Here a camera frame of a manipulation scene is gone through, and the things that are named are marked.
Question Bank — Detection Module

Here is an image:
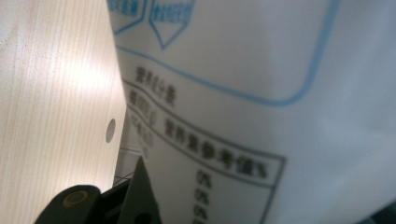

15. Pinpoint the white and blue pouch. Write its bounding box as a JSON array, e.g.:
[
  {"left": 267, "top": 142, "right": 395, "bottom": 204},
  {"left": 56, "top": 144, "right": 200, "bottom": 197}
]
[{"left": 106, "top": 0, "right": 396, "bottom": 224}]

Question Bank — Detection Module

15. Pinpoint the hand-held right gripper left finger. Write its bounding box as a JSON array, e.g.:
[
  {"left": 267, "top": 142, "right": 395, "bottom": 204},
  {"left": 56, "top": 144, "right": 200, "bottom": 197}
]
[{"left": 116, "top": 155, "right": 163, "bottom": 224}]

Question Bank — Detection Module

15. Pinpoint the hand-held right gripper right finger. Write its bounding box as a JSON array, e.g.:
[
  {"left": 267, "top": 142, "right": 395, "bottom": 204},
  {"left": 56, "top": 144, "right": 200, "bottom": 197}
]
[{"left": 356, "top": 199, "right": 396, "bottom": 224}]

